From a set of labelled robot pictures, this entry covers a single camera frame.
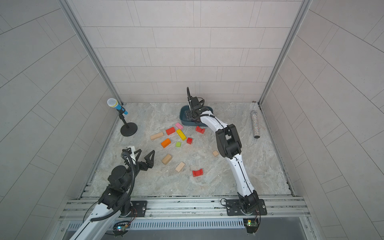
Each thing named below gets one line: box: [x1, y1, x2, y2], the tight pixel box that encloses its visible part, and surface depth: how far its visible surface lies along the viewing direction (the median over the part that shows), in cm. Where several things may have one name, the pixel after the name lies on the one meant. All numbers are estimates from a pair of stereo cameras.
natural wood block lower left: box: [161, 154, 173, 165], surface depth 88 cm
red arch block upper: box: [195, 125, 206, 134], surface depth 102 cm
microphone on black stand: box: [107, 98, 138, 137], surface depth 100 cm
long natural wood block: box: [150, 132, 164, 140], surface depth 101 cm
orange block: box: [160, 138, 172, 149], surface depth 96 cm
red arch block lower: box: [192, 168, 204, 178], surface depth 83 cm
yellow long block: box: [176, 129, 187, 141], surface depth 101 cm
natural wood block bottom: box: [175, 161, 186, 173], surface depth 86 cm
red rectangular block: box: [166, 127, 176, 136], surface depth 102 cm
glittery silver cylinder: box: [250, 110, 261, 139], surface depth 104 cm
